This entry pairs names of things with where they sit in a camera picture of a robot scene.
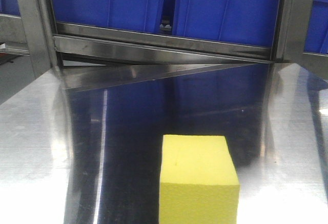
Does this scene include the yellow foam block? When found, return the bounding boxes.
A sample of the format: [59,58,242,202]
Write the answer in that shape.
[158,134,240,223]

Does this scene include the stainless steel shelf rack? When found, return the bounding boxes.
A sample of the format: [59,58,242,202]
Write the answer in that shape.
[1,0,327,79]

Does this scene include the blue plastic bin left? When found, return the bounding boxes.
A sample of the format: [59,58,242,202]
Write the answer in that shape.
[52,0,164,33]

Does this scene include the blue plastic bin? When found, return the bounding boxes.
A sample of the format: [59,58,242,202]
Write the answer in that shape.
[52,0,164,33]
[172,0,279,47]

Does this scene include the blue plastic bin right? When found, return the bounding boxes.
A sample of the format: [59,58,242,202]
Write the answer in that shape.
[172,0,279,47]

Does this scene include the blue bin far right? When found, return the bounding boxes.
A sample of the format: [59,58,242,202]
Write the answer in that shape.
[304,0,327,54]

